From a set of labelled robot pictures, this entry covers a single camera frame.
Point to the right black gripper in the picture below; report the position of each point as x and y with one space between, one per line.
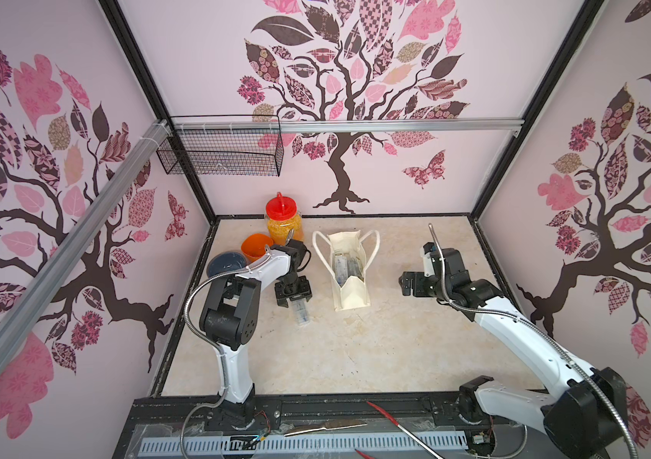
410 282

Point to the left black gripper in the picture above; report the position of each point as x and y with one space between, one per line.
303 293

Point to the blue label compass case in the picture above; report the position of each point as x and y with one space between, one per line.
340 269
299 307

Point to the gold label compass case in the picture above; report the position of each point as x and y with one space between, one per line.
355 268

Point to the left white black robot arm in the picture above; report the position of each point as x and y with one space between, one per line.
230 316

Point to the cream canvas tote bag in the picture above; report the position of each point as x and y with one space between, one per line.
354 294

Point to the orange plastic cup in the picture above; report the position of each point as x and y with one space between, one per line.
255 246

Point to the red lid corn flake jar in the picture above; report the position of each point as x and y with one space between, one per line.
283 220

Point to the dark blue ceramic bowl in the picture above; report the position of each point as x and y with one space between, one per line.
226 262

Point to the right flexible metal conduit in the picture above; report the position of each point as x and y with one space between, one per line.
578 361

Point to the flexible metal conduit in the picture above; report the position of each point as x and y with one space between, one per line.
578 361
223 312

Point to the left flexible metal conduit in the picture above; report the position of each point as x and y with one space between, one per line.
223 312

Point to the red handled tool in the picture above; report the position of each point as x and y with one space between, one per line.
411 435

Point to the black base frame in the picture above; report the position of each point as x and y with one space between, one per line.
295 415

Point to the black wire mesh basket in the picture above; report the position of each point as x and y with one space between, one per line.
231 145

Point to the white slotted cable duct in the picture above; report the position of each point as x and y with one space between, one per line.
279 445

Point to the horizontal aluminium rail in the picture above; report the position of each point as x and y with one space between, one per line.
353 126

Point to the diagonal aluminium rail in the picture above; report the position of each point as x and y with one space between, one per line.
20 321

